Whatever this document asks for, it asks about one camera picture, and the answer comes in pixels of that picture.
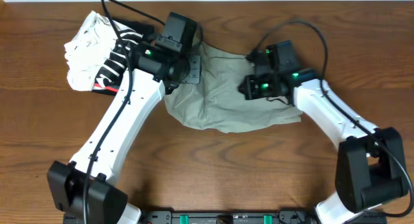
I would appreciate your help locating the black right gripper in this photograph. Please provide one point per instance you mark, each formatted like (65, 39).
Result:
(253, 93)

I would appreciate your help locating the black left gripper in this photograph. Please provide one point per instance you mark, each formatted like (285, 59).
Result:
(193, 68)

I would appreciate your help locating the khaki green shorts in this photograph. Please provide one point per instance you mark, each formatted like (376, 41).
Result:
(215, 103)

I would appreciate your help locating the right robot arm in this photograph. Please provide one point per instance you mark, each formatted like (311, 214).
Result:
(370, 169)

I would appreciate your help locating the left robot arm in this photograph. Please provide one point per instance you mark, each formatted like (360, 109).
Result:
(85, 188)

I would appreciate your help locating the black white striped garment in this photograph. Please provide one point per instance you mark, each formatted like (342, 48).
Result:
(113, 65)

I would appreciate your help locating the white folded garment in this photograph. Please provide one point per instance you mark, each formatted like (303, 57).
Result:
(87, 52)

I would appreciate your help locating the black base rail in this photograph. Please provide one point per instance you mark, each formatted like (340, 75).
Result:
(281, 217)

